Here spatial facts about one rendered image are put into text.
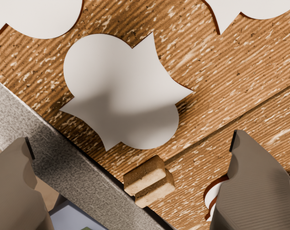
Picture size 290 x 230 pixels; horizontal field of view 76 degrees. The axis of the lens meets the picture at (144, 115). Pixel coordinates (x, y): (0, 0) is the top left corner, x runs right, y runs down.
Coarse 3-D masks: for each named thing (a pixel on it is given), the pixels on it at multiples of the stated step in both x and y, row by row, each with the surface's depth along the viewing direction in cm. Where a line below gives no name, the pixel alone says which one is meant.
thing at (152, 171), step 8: (152, 160) 24; (160, 160) 24; (136, 168) 25; (144, 168) 24; (152, 168) 23; (160, 168) 22; (128, 176) 25; (136, 176) 24; (144, 176) 23; (152, 176) 22; (160, 176) 22; (128, 184) 24; (136, 184) 23; (144, 184) 23; (128, 192) 24; (136, 192) 24
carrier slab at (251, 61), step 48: (96, 0) 16; (144, 0) 16; (192, 0) 16; (0, 48) 17; (48, 48) 18; (192, 48) 18; (240, 48) 19; (288, 48) 19; (48, 96) 20; (192, 96) 21; (240, 96) 21; (96, 144) 23; (192, 144) 24
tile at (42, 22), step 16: (0, 0) 15; (16, 0) 15; (32, 0) 15; (48, 0) 15; (64, 0) 15; (80, 0) 15; (0, 16) 15; (16, 16) 16; (32, 16) 16; (48, 16) 16; (64, 16) 16; (0, 32) 16; (32, 32) 16; (48, 32) 16; (64, 32) 16
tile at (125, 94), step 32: (64, 64) 18; (96, 64) 18; (128, 64) 18; (160, 64) 18; (96, 96) 19; (128, 96) 19; (160, 96) 20; (96, 128) 21; (128, 128) 21; (160, 128) 21
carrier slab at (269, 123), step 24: (288, 96) 21; (240, 120) 23; (264, 120) 23; (288, 120) 23; (216, 144) 24; (264, 144) 25; (288, 144) 25; (168, 168) 26; (192, 168) 26; (216, 168) 26; (288, 168) 27; (192, 192) 28; (168, 216) 30; (192, 216) 31
